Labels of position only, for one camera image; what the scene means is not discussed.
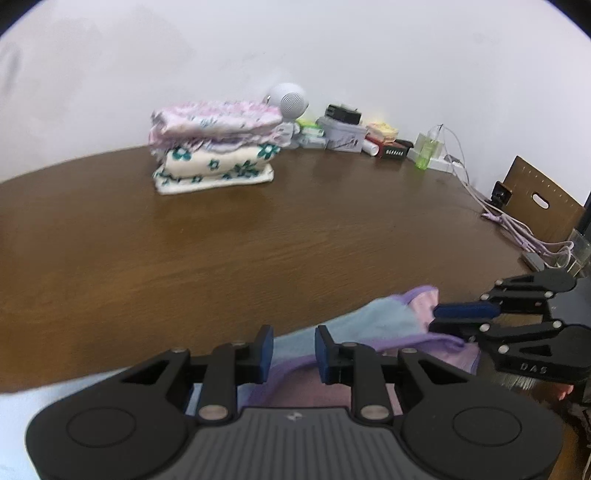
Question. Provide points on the black charger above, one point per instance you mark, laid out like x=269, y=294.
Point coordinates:
x=342, y=113

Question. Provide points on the yellow cream small item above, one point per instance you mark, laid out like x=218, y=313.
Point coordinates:
x=382, y=129

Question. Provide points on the white robot speaker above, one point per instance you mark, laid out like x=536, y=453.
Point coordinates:
x=288, y=104

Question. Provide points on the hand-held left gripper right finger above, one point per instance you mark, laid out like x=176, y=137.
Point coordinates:
x=322, y=355

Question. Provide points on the white power strip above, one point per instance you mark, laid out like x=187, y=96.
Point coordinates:
x=443, y=164

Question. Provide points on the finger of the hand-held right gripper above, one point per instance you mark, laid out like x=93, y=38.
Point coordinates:
x=461, y=310
x=455, y=328

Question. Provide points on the white and green small boxes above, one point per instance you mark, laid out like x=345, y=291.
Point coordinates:
x=310, y=134

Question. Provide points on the black printed box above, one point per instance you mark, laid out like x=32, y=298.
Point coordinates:
x=392, y=148

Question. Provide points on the person's right hand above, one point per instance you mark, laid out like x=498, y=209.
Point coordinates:
x=561, y=392

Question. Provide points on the white and red tube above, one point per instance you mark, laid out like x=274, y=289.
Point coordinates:
x=369, y=147

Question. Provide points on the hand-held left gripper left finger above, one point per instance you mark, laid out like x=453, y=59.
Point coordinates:
x=265, y=353

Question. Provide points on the green liquid bottle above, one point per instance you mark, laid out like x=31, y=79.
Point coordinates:
x=427, y=154

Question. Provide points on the grey adapter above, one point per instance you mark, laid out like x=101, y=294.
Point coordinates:
x=533, y=261

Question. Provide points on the brown perforated board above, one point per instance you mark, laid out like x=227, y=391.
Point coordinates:
x=538, y=203

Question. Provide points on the pink and blue mesh vest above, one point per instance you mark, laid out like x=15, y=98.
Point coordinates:
x=383, y=318

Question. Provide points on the folded pink floral cloth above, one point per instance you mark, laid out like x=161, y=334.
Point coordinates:
x=217, y=120

